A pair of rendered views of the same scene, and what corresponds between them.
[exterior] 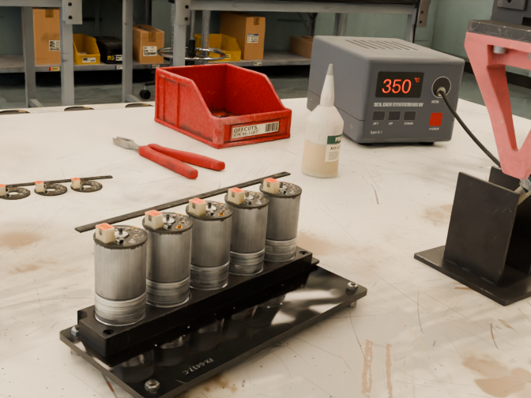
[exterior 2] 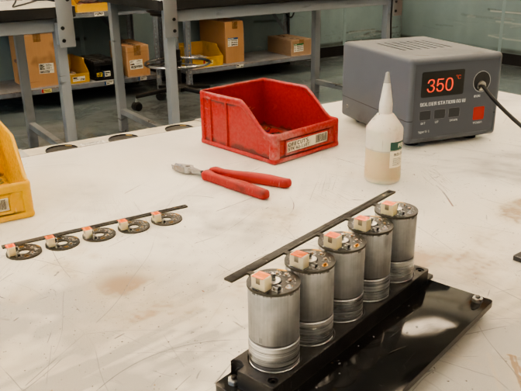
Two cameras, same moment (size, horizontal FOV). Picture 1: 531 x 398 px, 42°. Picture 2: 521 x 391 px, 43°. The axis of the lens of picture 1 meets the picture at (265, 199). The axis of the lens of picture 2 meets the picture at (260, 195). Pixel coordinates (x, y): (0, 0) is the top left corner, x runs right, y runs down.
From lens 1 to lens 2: 0.08 m
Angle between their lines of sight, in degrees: 1
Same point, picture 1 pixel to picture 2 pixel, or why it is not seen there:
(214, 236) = (353, 268)
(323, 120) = (385, 128)
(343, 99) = not seen: hidden behind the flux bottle
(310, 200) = not seen: hidden behind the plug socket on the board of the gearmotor
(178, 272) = (326, 310)
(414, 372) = not seen: outside the picture
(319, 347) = (467, 368)
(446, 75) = (485, 69)
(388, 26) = (359, 17)
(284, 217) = (405, 238)
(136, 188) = (215, 215)
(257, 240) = (385, 265)
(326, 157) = (391, 164)
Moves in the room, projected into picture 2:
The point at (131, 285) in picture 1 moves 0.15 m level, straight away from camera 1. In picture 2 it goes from (291, 330) to (230, 210)
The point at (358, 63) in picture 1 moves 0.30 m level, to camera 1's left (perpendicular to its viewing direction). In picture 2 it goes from (401, 66) to (111, 71)
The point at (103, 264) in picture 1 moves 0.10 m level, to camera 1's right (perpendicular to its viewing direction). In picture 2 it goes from (263, 313) to (484, 307)
